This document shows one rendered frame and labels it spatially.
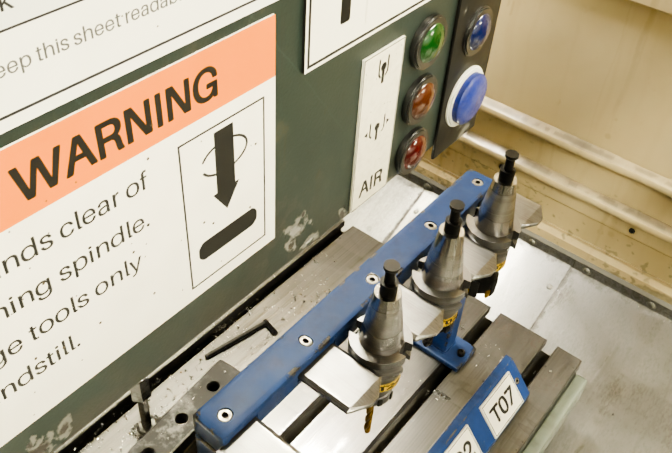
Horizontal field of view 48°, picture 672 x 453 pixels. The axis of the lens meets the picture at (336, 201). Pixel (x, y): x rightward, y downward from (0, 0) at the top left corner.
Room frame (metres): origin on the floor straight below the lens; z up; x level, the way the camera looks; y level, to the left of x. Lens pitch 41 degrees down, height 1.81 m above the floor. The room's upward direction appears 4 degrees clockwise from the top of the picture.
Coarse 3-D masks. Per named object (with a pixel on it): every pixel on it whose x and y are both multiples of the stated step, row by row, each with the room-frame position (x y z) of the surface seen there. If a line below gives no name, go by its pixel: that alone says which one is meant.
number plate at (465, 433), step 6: (468, 426) 0.55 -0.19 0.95; (462, 432) 0.54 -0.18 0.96; (468, 432) 0.54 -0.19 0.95; (456, 438) 0.53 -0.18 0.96; (462, 438) 0.53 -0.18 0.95; (468, 438) 0.53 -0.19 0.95; (474, 438) 0.54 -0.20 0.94; (450, 444) 0.52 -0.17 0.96; (456, 444) 0.52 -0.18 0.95; (462, 444) 0.52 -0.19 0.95; (468, 444) 0.53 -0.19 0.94; (474, 444) 0.53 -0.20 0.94; (450, 450) 0.51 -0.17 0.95; (456, 450) 0.51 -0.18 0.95; (462, 450) 0.52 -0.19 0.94; (468, 450) 0.52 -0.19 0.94; (474, 450) 0.53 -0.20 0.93; (480, 450) 0.53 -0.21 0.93
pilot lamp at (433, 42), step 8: (440, 24) 0.31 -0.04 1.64; (432, 32) 0.31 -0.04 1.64; (440, 32) 0.31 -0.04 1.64; (424, 40) 0.31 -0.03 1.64; (432, 40) 0.31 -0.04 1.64; (440, 40) 0.31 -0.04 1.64; (424, 48) 0.30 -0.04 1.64; (432, 48) 0.31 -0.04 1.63; (440, 48) 0.31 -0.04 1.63; (424, 56) 0.31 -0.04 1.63; (432, 56) 0.31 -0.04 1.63
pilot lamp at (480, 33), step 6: (480, 18) 0.35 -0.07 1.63; (486, 18) 0.35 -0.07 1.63; (480, 24) 0.35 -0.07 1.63; (486, 24) 0.35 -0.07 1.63; (474, 30) 0.34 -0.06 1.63; (480, 30) 0.35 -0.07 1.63; (486, 30) 0.35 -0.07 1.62; (474, 36) 0.34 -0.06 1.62; (480, 36) 0.35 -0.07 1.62; (486, 36) 0.35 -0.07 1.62; (474, 42) 0.34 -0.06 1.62; (480, 42) 0.35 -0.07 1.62; (474, 48) 0.35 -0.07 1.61
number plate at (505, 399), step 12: (504, 384) 0.62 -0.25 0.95; (492, 396) 0.60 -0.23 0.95; (504, 396) 0.61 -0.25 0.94; (516, 396) 0.62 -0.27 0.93; (480, 408) 0.57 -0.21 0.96; (492, 408) 0.58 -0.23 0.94; (504, 408) 0.59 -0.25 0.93; (516, 408) 0.60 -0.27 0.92; (492, 420) 0.57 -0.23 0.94; (504, 420) 0.58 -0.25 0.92; (492, 432) 0.56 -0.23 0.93
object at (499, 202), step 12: (492, 180) 0.64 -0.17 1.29; (516, 180) 0.64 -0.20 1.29; (492, 192) 0.64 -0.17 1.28; (504, 192) 0.63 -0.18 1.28; (492, 204) 0.63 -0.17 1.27; (504, 204) 0.63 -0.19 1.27; (480, 216) 0.64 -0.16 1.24; (492, 216) 0.63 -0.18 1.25; (504, 216) 0.62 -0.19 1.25; (480, 228) 0.63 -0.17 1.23; (492, 228) 0.62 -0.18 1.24; (504, 228) 0.62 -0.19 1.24
